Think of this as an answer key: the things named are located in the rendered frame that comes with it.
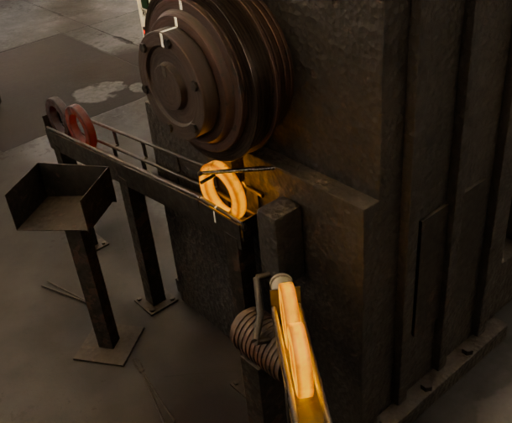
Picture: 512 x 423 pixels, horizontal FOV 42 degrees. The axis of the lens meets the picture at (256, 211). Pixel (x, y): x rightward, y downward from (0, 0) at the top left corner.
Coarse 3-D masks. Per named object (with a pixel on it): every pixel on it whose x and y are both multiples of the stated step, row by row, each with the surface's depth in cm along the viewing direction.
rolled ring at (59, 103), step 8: (48, 104) 269; (56, 104) 262; (64, 104) 263; (48, 112) 273; (56, 112) 275; (64, 112) 262; (56, 120) 275; (64, 120) 263; (56, 128) 275; (64, 128) 275
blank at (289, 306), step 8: (280, 288) 150; (288, 288) 150; (280, 296) 152; (288, 296) 148; (296, 296) 148; (280, 304) 156; (288, 304) 147; (296, 304) 147; (280, 312) 160; (288, 312) 146; (296, 312) 146; (288, 320) 146; (296, 320) 146
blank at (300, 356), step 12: (288, 324) 141; (300, 324) 139; (288, 336) 143; (300, 336) 135; (300, 348) 133; (300, 360) 132; (300, 372) 132; (312, 372) 133; (300, 384) 133; (312, 384) 133; (300, 396) 136
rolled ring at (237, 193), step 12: (204, 168) 191; (216, 168) 186; (228, 168) 186; (228, 180) 184; (204, 192) 197; (216, 192) 198; (240, 192) 185; (216, 204) 197; (240, 204) 186; (240, 216) 190
